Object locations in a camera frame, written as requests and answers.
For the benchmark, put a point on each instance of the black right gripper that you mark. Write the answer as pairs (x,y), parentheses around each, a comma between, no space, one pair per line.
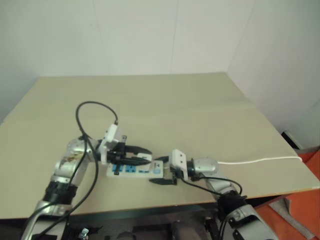
(175,172)

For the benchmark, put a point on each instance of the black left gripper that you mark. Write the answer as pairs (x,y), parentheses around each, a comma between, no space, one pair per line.
(118,153)

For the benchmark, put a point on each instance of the white charger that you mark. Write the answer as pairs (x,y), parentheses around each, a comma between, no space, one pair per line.
(145,157)

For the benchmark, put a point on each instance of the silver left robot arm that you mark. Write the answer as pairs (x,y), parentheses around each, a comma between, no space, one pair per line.
(67,160)

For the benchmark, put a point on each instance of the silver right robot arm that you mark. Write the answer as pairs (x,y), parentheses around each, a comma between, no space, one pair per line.
(246,220)

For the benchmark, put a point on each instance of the white power strip blue sockets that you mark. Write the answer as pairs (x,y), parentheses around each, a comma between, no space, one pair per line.
(132,171)

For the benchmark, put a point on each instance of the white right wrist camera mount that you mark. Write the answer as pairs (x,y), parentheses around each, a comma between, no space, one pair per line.
(178,160)

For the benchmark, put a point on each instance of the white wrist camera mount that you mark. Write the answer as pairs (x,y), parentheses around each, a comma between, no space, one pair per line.
(178,160)
(111,137)

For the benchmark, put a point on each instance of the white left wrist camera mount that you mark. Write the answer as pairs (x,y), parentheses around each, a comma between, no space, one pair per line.
(111,137)

